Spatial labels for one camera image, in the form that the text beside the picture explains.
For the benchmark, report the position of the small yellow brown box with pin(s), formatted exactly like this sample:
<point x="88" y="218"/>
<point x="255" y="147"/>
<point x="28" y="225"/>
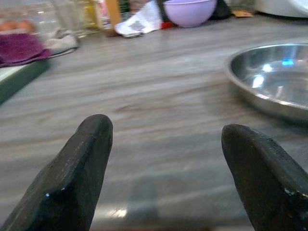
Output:
<point x="242" y="14"/>

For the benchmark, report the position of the clear plastic egg carton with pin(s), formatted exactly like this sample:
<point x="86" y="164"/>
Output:
<point x="43" y="16"/>

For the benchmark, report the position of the lilac plastic bowl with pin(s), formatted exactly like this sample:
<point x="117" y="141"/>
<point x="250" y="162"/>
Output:
<point x="190" y="13"/>

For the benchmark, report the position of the purple terry towel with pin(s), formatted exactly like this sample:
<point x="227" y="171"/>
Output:
<point x="21" y="49"/>

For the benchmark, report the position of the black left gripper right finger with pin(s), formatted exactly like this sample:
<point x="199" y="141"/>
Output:
<point x="264" y="183"/>

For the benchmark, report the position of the small red object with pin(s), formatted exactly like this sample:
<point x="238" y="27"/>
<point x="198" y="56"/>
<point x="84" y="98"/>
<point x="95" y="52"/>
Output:
<point x="167" y="25"/>

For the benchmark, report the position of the crumpled grey cloth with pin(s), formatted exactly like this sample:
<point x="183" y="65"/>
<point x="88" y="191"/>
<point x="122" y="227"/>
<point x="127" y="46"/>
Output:
<point x="62" y="42"/>

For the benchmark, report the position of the round stainless steel bowl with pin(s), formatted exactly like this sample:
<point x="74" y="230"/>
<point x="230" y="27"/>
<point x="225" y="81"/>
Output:
<point x="272" y="81"/>

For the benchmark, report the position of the clear drinking glass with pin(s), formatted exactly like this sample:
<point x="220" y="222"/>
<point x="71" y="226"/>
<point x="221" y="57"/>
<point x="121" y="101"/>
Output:
<point x="68" y="16"/>

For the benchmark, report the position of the brown egg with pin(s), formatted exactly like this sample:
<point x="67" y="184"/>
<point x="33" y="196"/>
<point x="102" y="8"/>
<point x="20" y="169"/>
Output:
<point x="8" y="25"/>
<point x="25" y="25"/>

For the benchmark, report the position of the green snack bag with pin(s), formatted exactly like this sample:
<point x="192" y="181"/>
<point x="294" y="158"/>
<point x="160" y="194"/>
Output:
<point x="124" y="8"/>

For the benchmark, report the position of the white kitchen cooking machine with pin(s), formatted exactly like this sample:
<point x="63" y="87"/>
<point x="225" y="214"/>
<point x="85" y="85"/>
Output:
<point x="281" y="7"/>

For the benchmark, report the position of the white packet with QR code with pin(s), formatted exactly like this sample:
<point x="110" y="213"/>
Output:
<point x="139" y="22"/>

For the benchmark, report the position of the orange sauce squeeze bottle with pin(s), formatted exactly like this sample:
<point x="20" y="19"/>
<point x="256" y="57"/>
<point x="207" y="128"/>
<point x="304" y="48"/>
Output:
<point x="113" y="14"/>

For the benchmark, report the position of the black rounded object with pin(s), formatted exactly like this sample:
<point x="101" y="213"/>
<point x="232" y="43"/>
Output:
<point x="221" y="10"/>

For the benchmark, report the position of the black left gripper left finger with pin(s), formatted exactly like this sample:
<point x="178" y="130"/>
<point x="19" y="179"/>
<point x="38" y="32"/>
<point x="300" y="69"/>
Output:
<point x="72" y="173"/>

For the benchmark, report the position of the pale green tray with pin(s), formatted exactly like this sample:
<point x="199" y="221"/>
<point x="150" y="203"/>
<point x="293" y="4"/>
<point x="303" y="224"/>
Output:
<point x="19" y="77"/>

